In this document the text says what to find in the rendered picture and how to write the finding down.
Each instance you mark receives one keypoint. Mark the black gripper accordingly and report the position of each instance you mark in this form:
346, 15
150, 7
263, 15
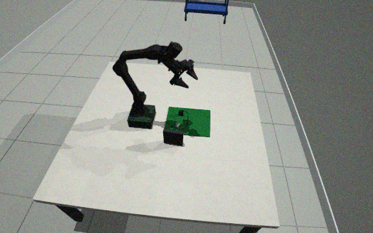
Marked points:
177, 68

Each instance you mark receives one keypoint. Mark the green circuit board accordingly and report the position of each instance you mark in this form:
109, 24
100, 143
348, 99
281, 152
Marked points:
198, 121

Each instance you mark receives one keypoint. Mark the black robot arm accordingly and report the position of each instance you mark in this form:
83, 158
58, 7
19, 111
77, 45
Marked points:
162, 53

